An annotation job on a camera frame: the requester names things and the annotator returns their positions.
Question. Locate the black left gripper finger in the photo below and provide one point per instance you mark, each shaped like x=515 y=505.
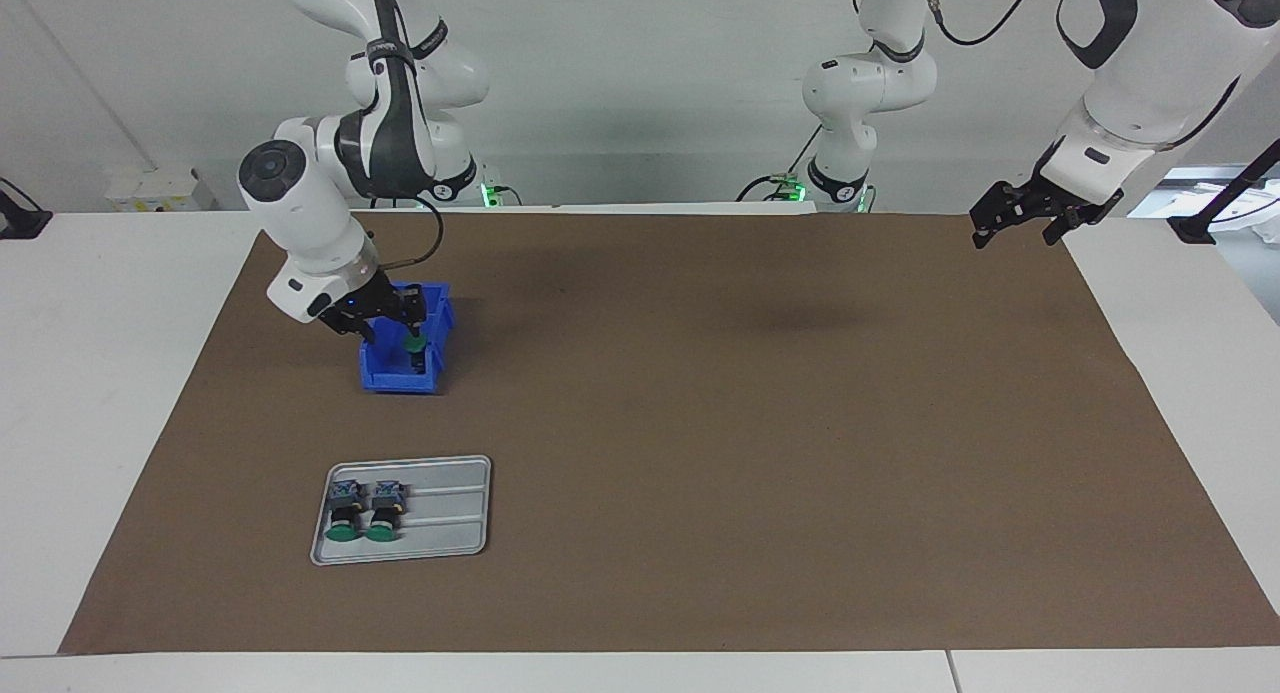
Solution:
x=998 y=213
x=1085 y=220

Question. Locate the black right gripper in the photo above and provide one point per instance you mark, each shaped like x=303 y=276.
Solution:
x=362 y=303

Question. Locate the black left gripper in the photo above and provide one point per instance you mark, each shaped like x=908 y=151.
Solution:
x=362 y=303

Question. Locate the green push button switch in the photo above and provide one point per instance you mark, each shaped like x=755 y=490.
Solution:
x=414 y=345
x=345 y=508
x=385 y=508

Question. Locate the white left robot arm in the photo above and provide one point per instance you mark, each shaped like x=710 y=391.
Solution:
x=1150 y=63

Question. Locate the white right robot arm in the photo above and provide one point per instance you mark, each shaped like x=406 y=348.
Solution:
x=310 y=213

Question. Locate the blue plastic storage bin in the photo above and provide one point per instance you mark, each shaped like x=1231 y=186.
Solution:
x=440 y=323

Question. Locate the green lit base connector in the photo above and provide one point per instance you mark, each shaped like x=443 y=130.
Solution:
x=792 y=186
x=492 y=193

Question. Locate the silver metal tray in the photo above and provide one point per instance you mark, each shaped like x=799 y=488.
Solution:
x=450 y=523

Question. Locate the white yellow box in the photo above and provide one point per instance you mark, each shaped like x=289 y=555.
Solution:
x=155 y=191

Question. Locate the brown table mat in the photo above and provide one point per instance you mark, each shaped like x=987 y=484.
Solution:
x=750 y=473

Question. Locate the black mount stand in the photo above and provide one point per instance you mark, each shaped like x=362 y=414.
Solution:
x=1195 y=225

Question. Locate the black clamp mount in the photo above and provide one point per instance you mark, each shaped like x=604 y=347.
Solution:
x=20 y=221

